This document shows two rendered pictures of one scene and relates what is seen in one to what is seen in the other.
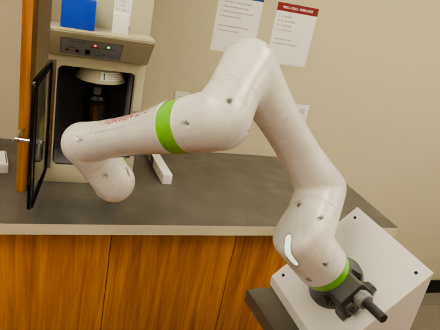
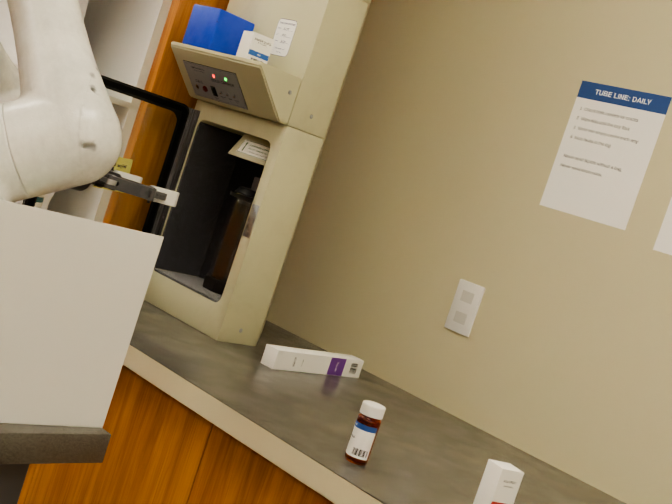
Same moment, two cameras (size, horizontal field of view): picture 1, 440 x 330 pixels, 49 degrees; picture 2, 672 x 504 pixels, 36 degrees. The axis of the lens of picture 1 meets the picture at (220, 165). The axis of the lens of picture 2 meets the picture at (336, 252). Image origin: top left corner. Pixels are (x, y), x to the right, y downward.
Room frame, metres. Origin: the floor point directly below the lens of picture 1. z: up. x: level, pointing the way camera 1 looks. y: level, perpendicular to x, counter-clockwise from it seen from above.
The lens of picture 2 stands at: (0.92, -1.69, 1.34)
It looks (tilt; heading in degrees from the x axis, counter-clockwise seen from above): 4 degrees down; 65
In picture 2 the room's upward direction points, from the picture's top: 18 degrees clockwise
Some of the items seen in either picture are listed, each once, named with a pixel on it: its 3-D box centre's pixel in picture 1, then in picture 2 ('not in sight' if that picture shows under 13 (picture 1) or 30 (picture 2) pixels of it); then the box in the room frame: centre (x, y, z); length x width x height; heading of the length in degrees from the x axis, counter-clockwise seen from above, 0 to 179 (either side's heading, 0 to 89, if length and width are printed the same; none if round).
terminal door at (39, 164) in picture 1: (40, 132); (103, 173); (1.38, 0.57, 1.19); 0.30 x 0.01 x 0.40; 14
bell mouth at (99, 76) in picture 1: (101, 71); (269, 154); (1.70, 0.49, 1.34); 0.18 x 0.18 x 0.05
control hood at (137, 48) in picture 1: (101, 46); (227, 81); (1.55, 0.45, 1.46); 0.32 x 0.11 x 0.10; 111
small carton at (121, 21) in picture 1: (121, 23); (254, 49); (1.57, 0.40, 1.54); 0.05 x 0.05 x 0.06; 9
